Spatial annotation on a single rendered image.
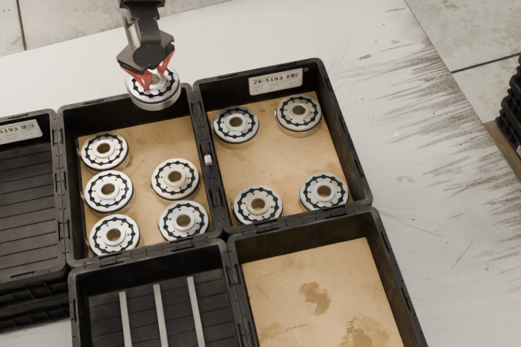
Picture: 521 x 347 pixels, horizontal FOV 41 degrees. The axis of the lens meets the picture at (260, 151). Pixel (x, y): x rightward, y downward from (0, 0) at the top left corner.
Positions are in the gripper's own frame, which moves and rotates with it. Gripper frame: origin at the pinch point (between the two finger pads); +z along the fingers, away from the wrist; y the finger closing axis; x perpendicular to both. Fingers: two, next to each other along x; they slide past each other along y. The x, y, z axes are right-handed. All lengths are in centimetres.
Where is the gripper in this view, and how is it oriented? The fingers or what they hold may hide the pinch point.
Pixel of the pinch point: (153, 77)
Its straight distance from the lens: 142.7
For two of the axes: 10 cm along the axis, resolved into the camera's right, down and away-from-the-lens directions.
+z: 0.3, 5.5, 8.3
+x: -8.4, -4.4, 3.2
